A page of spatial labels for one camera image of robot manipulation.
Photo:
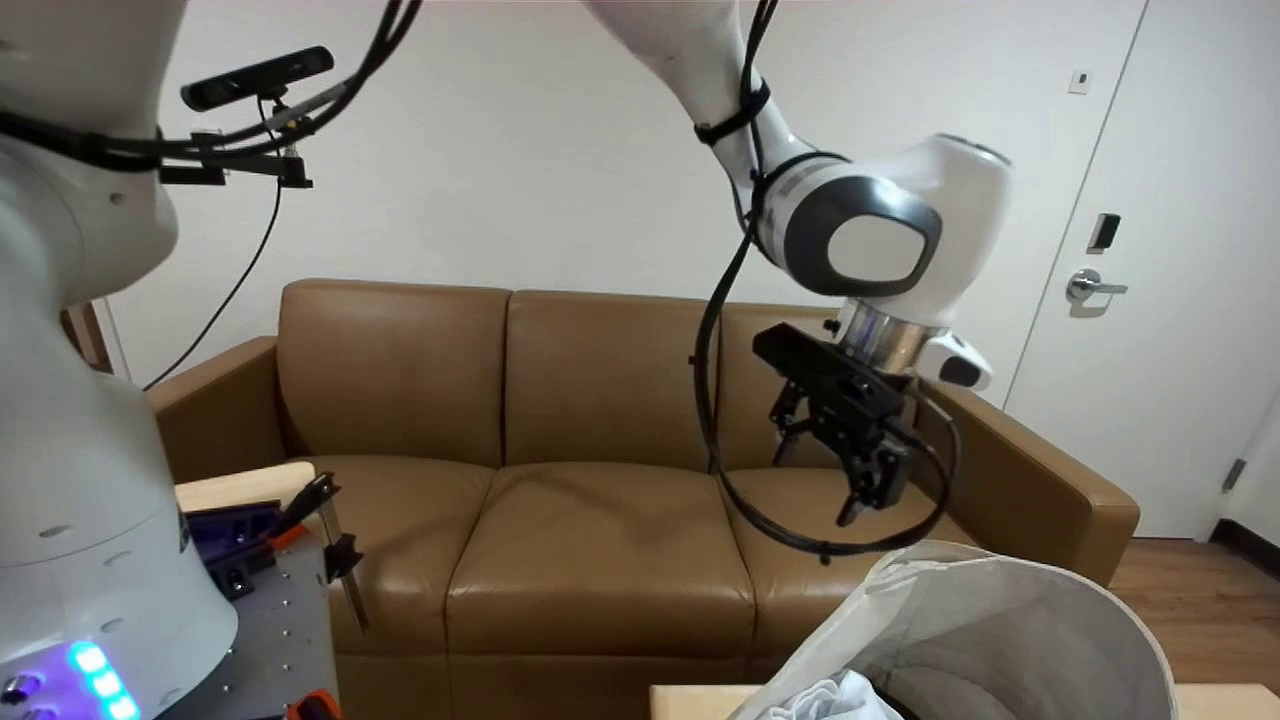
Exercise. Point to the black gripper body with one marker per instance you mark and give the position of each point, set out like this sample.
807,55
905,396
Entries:
866,425

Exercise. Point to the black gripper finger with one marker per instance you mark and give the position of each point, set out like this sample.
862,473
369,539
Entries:
862,491
903,480

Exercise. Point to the white pair of shorts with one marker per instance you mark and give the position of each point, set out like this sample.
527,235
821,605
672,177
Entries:
826,701

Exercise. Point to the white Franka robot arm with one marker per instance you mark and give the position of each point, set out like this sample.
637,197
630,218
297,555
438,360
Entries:
80,401

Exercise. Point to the brown leather couch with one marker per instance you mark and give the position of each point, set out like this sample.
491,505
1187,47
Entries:
602,386

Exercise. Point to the white door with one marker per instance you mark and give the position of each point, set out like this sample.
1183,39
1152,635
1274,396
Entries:
1175,401

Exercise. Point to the black door keypad lock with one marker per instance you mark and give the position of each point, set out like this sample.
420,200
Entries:
1101,231

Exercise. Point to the metal door hinge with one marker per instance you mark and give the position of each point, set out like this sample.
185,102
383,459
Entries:
1235,473

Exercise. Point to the light wooden side table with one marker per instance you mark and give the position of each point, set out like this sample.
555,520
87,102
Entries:
1235,701

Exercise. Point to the black clamp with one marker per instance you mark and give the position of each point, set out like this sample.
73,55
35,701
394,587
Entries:
346,557

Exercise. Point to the small orange tool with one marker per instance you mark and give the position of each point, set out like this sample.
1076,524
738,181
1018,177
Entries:
287,539

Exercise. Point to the grey perforated mounting board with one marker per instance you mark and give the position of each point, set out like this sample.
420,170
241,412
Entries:
274,643

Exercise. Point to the light wooden board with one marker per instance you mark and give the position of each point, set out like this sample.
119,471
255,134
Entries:
241,485

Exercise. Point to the purple plastic part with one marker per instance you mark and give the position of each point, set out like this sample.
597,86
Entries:
227,535

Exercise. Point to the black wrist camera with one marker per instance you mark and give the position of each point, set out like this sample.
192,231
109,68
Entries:
826,360

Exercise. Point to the small white wall plate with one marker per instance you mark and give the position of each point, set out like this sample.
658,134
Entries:
1076,81

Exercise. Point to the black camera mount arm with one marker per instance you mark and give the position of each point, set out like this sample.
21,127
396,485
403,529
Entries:
241,166

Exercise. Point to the black stereo camera bar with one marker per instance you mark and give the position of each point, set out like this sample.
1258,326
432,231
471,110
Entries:
262,77

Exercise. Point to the dark brown wooden frame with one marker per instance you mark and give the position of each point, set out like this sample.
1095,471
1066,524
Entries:
80,342

